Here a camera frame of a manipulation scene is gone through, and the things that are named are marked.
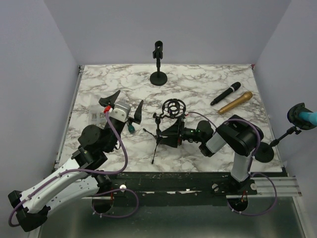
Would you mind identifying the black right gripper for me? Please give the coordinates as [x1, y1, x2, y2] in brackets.
[160, 117, 204, 147]

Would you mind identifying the black shock mount tripod stand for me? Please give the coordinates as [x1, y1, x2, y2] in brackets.
[143, 98, 186, 164]

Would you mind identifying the black round-base microphone stand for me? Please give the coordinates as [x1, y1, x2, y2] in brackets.
[150, 41, 167, 86]

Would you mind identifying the black handheld microphone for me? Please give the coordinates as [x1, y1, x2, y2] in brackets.
[210, 82, 241, 106]

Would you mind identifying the gold microphone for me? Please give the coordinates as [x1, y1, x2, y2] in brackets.
[217, 91, 253, 115]

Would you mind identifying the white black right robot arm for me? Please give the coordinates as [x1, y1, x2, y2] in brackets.
[157, 115, 264, 194]

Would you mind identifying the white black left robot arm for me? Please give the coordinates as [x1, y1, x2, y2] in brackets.
[8, 91, 144, 232]

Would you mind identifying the black right side microphone stand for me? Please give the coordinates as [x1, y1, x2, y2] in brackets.
[255, 126, 302, 163]

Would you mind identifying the teal microphone on stand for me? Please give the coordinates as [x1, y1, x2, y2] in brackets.
[287, 103, 317, 130]

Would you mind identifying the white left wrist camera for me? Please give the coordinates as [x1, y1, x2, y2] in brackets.
[109, 101, 131, 122]

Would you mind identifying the green handled screwdriver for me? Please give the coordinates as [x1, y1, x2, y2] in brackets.
[128, 123, 135, 134]

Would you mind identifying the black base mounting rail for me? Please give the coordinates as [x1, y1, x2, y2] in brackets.
[99, 172, 257, 207]

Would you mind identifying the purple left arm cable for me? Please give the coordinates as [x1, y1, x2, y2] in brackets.
[8, 113, 139, 228]

